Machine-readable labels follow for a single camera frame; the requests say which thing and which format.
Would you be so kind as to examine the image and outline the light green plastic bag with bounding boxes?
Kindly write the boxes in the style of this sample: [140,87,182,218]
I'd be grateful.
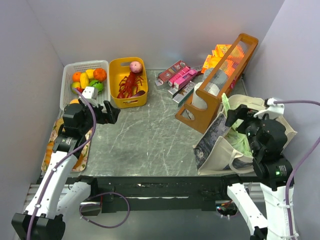
[221,93,252,157]

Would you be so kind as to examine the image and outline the wooden snack tray box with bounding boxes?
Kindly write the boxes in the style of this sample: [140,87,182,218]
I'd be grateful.
[175,33,259,133]

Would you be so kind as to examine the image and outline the beige canvas tote bag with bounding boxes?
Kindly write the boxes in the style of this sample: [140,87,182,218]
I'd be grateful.
[192,94,298,177]

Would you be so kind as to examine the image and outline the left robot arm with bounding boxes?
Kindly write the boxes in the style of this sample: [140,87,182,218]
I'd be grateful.
[11,99,121,240]

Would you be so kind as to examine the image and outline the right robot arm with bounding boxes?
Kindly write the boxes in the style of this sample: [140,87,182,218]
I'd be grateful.
[225,99,299,240]

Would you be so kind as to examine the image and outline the red toy lobster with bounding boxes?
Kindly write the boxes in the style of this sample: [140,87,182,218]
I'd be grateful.
[115,71,148,99]

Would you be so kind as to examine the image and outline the yellow toy mango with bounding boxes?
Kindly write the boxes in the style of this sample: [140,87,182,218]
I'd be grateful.
[69,98,80,105]

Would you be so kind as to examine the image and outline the orange toy pumpkin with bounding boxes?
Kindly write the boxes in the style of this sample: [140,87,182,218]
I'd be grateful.
[93,68,107,82]

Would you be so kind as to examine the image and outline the yellow toy corn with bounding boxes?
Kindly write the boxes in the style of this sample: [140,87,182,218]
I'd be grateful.
[80,72,90,89]

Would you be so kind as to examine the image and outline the white plastic fruit basket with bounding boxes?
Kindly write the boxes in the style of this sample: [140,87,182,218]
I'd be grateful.
[59,60,111,110]

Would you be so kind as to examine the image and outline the yellow plastic bin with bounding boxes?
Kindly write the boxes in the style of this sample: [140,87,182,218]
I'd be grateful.
[108,57,149,109]

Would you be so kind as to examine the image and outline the toy orange fruit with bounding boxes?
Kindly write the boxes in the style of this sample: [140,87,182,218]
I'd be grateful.
[72,71,82,82]

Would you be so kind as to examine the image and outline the pink toy onion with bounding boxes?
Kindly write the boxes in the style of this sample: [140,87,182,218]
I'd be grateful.
[129,61,143,74]

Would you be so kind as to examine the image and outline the floral bread tray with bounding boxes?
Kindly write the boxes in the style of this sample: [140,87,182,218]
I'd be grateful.
[41,118,91,172]

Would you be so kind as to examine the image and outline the orange cracker boxes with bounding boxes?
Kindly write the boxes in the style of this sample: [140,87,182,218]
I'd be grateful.
[201,44,247,90]

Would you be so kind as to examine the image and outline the dark red box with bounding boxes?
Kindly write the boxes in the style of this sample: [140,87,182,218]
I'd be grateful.
[155,60,188,88]

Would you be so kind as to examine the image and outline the white black box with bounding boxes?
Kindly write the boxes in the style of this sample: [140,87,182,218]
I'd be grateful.
[168,81,197,108]

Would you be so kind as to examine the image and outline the pink box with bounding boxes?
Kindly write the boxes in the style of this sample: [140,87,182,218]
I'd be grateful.
[168,68,198,90]

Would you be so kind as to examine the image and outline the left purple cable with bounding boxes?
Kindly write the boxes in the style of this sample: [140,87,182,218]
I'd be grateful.
[24,88,131,240]

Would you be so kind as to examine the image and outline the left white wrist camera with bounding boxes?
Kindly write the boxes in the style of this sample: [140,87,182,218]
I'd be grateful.
[79,86,98,107]

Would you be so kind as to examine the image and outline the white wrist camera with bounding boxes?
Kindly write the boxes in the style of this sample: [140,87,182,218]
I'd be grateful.
[253,98,285,120]
[79,86,98,107]

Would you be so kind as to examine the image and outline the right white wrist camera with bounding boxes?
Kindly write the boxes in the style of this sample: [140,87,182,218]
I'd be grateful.
[253,98,285,120]

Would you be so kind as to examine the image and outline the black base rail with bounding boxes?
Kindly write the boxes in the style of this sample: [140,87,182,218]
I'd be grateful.
[37,174,263,213]

